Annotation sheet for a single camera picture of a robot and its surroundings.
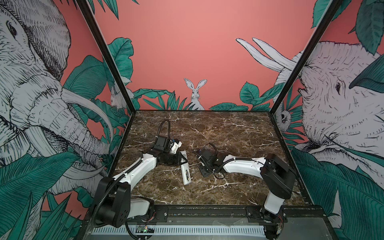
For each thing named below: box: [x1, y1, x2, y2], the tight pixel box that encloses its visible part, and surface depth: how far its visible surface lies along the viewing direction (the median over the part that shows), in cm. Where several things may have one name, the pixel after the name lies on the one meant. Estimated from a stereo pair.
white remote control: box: [180, 150, 192, 186], surface depth 82 cm
